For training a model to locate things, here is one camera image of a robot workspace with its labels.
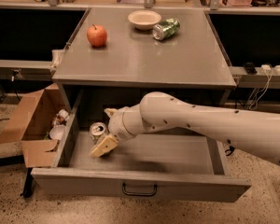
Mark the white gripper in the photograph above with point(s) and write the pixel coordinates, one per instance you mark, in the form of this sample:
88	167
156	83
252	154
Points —
116	124

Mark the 7up can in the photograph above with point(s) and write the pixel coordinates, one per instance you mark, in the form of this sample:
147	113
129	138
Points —
96	130

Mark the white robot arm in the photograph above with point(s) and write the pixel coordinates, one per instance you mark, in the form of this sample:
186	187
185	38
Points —
256	133

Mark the open grey top drawer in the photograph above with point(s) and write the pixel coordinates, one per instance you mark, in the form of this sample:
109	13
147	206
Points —
184	165

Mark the grey cabinet counter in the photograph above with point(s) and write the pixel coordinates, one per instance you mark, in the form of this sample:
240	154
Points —
190	59

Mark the green can lying down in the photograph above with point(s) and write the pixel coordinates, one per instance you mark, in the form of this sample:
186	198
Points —
165	29

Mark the white cups in box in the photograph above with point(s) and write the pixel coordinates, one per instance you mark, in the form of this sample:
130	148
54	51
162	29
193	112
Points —
58	125

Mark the brown cardboard box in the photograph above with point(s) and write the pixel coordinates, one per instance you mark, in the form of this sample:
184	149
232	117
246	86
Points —
30	124

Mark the red apple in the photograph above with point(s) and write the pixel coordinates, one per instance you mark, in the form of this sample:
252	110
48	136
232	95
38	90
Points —
97	35

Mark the white ceramic bowl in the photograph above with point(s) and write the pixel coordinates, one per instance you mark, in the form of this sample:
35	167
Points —
144	19

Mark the black power adapter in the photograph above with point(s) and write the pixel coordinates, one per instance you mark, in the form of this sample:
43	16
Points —
250	68

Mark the black drawer handle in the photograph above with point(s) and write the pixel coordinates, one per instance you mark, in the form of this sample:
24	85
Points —
139	190

